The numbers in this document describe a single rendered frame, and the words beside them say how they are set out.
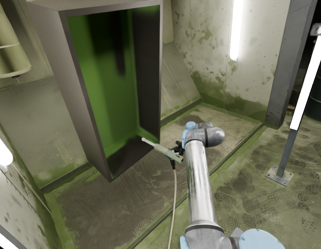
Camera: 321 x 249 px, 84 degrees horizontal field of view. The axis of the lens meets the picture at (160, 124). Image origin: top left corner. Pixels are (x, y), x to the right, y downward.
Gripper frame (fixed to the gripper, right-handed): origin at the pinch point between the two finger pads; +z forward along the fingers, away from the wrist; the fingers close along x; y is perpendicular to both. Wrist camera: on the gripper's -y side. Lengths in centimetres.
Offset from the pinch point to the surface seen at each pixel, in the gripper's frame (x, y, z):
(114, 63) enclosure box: 48, -75, -2
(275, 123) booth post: -48, 51, -160
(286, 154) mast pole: -74, 22, -77
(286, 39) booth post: -34, -53, -169
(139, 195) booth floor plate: 24, 46, 29
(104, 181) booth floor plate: 70, 47, 41
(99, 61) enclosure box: 47, -81, 9
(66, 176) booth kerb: 105, 38, 66
